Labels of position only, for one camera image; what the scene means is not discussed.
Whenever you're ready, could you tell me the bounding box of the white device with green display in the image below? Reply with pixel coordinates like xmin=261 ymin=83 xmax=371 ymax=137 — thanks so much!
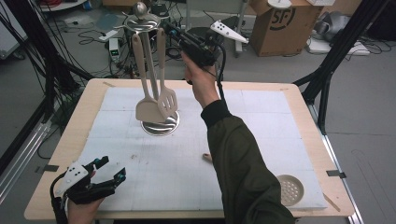
xmin=107 ymin=37 xmax=121 ymax=63

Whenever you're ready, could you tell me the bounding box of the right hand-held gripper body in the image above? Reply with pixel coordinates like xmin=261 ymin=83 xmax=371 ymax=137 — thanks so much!
xmin=178 ymin=20 xmax=250 ymax=68

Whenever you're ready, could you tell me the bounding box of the white metal post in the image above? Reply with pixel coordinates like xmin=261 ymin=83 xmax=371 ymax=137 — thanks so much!
xmin=234 ymin=0 xmax=248 ymax=58

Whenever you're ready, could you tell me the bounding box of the brown cardboard box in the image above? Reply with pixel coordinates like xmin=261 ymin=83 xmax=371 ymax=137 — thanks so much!
xmin=248 ymin=0 xmax=325 ymax=58

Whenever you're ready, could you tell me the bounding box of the white round table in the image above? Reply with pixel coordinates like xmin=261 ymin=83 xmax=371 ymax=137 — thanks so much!
xmin=38 ymin=0 xmax=88 ymax=13

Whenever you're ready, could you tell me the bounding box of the black tape piece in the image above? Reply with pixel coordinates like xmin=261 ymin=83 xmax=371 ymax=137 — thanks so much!
xmin=35 ymin=163 xmax=60 ymax=175
xmin=326 ymin=169 xmax=347 ymax=179

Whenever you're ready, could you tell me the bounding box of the grey cabinet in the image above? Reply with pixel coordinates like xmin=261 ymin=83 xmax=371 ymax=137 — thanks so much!
xmin=0 ymin=17 xmax=28 ymax=61

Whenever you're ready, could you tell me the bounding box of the left hand-held gripper black cable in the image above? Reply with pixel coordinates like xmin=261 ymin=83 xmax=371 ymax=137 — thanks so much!
xmin=49 ymin=172 xmax=69 ymax=224

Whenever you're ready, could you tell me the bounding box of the black flat case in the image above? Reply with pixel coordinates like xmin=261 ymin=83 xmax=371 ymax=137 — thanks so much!
xmin=218 ymin=15 xmax=241 ymax=32

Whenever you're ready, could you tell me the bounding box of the black round stool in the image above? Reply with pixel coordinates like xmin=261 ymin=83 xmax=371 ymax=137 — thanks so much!
xmin=183 ymin=26 xmax=226 ymax=81

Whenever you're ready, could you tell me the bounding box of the beige solid spatula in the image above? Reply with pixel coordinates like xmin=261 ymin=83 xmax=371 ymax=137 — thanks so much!
xmin=131 ymin=32 xmax=166 ymax=124

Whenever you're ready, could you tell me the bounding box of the aluminium rail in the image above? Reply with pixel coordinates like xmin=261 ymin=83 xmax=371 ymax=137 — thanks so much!
xmin=0 ymin=119 xmax=52 ymax=204
xmin=307 ymin=102 xmax=365 ymax=224

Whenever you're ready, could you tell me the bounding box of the person's left hand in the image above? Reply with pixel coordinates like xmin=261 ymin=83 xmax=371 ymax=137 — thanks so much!
xmin=66 ymin=198 xmax=106 ymax=224

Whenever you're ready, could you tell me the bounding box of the white grid mat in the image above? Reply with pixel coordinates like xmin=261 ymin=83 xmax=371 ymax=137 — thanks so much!
xmin=62 ymin=87 xmax=329 ymax=213

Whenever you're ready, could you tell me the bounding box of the person's right hand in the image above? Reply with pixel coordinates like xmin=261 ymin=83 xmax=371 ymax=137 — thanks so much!
xmin=181 ymin=50 xmax=220 ymax=109

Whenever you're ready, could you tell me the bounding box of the white power strip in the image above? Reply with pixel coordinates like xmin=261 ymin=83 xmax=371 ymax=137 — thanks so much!
xmin=98 ymin=29 xmax=120 ymax=43

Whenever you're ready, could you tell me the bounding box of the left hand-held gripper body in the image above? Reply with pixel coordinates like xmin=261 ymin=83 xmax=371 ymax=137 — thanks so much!
xmin=55 ymin=161 xmax=118 ymax=205

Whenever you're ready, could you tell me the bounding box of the grey wrapped bundle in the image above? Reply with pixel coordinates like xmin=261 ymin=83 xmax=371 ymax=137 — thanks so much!
xmin=313 ymin=11 xmax=352 ymax=43

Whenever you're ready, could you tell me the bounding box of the metal utensil stand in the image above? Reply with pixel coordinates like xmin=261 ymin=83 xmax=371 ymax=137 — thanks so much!
xmin=115 ymin=1 xmax=180 ymax=137

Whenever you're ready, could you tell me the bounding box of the hand-held gripper black cable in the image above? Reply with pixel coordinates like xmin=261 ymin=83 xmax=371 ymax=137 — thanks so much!
xmin=214 ymin=41 xmax=228 ymax=102
xmin=49 ymin=172 xmax=69 ymax=224

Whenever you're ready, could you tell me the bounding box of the white flat board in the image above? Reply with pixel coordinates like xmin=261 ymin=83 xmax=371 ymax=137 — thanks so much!
xmin=306 ymin=36 xmax=372 ymax=57

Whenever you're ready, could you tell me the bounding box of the right hand-held gripper black cable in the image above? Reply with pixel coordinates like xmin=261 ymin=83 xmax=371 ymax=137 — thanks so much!
xmin=214 ymin=41 xmax=228 ymax=102

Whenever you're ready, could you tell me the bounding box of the beige perforated skimmer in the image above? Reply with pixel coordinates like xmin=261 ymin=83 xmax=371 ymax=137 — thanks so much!
xmin=202 ymin=152 xmax=305 ymax=207

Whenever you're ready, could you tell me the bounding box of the white round disc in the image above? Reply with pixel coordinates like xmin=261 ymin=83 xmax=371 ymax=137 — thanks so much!
xmin=267 ymin=0 xmax=292 ymax=9

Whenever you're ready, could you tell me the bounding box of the black metal frame stand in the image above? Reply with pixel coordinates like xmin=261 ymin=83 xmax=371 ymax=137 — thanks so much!
xmin=0 ymin=0 xmax=94 ymax=125
xmin=292 ymin=0 xmax=391 ymax=136

